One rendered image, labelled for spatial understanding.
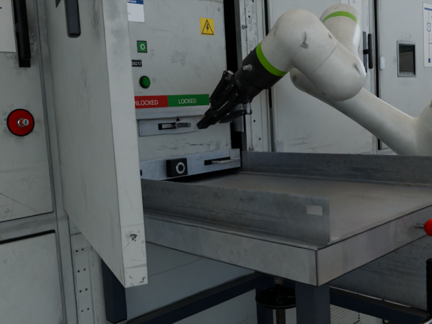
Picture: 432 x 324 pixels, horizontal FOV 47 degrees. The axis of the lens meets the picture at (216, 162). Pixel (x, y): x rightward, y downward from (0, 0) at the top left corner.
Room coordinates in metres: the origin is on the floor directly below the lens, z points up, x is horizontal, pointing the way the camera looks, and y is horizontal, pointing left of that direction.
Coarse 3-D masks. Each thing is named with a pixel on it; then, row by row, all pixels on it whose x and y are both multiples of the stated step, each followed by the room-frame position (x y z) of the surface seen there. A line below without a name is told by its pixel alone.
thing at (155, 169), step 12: (180, 156) 1.43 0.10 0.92; (192, 156) 1.46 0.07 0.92; (204, 156) 1.50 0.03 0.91; (216, 156) 1.53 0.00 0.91; (228, 156) 1.56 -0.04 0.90; (144, 168) 1.35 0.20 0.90; (156, 168) 1.37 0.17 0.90; (192, 168) 1.46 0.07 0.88; (204, 168) 1.49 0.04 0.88; (216, 168) 1.53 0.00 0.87
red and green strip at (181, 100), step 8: (136, 96) 1.35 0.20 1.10; (144, 96) 1.37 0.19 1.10; (152, 96) 1.39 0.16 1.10; (160, 96) 1.41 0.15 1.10; (168, 96) 1.43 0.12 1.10; (176, 96) 1.45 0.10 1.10; (184, 96) 1.47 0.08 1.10; (192, 96) 1.49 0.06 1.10; (200, 96) 1.51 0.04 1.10; (208, 96) 1.53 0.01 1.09; (136, 104) 1.35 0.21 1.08; (144, 104) 1.37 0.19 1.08; (152, 104) 1.39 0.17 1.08; (160, 104) 1.41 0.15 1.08; (168, 104) 1.43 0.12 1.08; (176, 104) 1.45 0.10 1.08; (184, 104) 1.47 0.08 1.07; (192, 104) 1.49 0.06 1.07; (200, 104) 1.51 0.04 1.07; (208, 104) 1.53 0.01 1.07
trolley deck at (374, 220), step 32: (288, 192) 1.17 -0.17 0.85; (320, 192) 1.14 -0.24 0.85; (352, 192) 1.12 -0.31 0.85; (384, 192) 1.09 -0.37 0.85; (416, 192) 1.07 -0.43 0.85; (160, 224) 0.96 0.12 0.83; (192, 224) 0.88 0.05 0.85; (352, 224) 0.82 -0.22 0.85; (384, 224) 0.82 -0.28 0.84; (224, 256) 0.82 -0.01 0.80; (256, 256) 0.77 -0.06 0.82; (288, 256) 0.72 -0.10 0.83; (320, 256) 0.69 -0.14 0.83; (352, 256) 0.75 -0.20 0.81
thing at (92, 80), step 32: (64, 0) 0.62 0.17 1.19; (96, 0) 0.62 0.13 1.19; (64, 32) 0.89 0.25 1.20; (96, 32) 0.63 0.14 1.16; (128, 32) 0.60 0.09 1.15; (64, 64) 0.92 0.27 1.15; (96, 64) 0.65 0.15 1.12; (128, 64) 0.60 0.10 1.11; (64, 96) 0.96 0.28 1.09; (96, 96) 0.66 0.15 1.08; (128, 96) 0.60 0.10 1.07; (64, 128) 1.00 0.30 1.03; (96, 128) 0.68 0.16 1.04; (128, 128) 0.60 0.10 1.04; (64, 160) 1.05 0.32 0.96; (96, 160) 0.70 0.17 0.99; (128, 160) 0.60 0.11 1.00; (64, 192) 1.10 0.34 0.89; (96, 192) 0.72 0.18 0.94; (128, 192) 0.60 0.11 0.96; (96, 224) 0.74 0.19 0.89; (128, 224) 0.59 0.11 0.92; (128, 256) 0.59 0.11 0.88
